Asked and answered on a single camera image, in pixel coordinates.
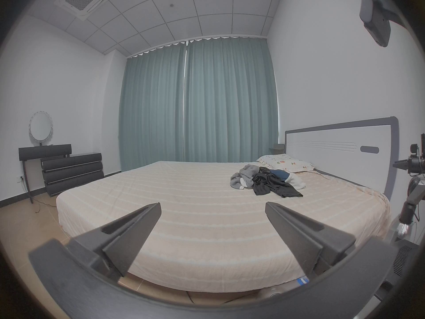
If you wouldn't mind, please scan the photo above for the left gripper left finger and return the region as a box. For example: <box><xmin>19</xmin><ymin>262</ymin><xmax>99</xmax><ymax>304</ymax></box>
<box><xmin>68</xmin><ymin>202</ymin><xmax>162</xmax><ymax>282</ymax></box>

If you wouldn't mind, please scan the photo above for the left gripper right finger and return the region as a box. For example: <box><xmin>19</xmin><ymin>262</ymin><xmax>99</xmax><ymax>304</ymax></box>
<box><xmin>265</xmin><ymin>201</ymin><xmax>357</xmax><ymax>277</ymax></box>

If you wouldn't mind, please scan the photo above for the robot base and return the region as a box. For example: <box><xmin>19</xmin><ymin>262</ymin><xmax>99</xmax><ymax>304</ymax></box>
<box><xmin>257</xmin><ymin>239</ymin><xmax>420</xmax><ymax>311</ymax></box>

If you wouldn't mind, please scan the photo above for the pile of clothes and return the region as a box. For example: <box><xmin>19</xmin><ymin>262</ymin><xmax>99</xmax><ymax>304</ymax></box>
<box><xmin>230</xmin><ymin>164</ymin><xmax>307</xmax><ymax>198</ymax></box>

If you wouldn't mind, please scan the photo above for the bed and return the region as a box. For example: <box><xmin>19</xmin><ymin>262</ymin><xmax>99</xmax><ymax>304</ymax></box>
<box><xmin>56</xmin><ymin>117</ymin><xmax>399</xmax><ymax>293</ymax></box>

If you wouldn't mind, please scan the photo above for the white printed pillow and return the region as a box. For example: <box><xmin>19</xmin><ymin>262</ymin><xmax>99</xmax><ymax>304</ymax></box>
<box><xmin>256</xmin><ymin>154</ymin><xmax>315</xmax><ymax>173</ymax></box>

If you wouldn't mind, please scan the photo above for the black dressing table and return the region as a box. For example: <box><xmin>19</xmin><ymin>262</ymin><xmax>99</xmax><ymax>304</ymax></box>
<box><xmin>18</xmin><ymin>144</ymin><xmax>72</xmax><ymax>204</ymax></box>

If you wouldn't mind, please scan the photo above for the blue-green curtain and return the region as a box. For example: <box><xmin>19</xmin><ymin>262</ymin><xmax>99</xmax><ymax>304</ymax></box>
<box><xmin>184</xmin><ymin>36</ymin><xmax>279</xmax><ymax>163</ymax></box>
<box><xmin>118</xmin><ymin>42</ymin><xmax>186</xmax><ymax>172</ymax></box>

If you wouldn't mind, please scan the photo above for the round white mirror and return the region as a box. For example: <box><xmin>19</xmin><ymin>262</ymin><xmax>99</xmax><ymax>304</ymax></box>
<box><xmin>29</xmin><ymin>111</ymin><xmax>54</xmax><ymax>146</ymax></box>

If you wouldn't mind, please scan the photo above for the black cable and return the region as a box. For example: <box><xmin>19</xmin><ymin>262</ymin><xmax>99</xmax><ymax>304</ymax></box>
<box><xmin>184</xmin><ymin>291</ymin><xmax>263</xmax><ymax>304</ymax></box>

